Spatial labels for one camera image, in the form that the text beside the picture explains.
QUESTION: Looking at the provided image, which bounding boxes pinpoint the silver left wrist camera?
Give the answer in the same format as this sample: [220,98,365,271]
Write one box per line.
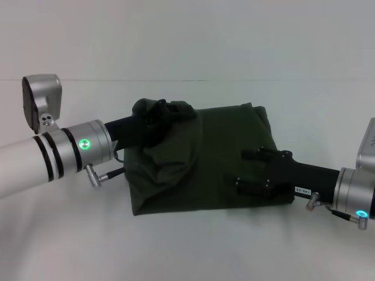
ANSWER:
[22,73,64,133]

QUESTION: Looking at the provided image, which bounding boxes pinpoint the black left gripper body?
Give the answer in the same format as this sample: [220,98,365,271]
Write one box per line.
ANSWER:
[104,111,168,149]

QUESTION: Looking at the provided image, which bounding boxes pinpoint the dark green shirt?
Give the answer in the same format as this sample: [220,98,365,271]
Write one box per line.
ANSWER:
[121,98,295,218]

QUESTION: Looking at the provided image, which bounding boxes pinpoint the right arm plug with cable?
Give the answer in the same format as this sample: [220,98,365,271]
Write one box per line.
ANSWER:
[305,191,370,231]

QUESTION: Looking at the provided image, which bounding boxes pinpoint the left arm plug with cable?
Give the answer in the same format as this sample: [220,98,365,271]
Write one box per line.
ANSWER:
[84,149,127,190]

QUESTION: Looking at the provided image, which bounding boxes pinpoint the arm plug with cable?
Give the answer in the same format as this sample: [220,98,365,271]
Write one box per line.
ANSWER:
[84,149,127,190]
[305,191,370,231]

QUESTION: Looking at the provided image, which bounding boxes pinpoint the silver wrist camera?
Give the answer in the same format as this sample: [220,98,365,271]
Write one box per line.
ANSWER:
[354,117,375,171]
[22,73,64,133]

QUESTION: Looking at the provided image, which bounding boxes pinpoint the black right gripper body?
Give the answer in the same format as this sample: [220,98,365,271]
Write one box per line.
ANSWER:
[265,150,341,204]

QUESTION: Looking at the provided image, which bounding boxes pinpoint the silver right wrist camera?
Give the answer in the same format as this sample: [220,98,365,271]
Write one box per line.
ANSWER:
[354,117,375,171]

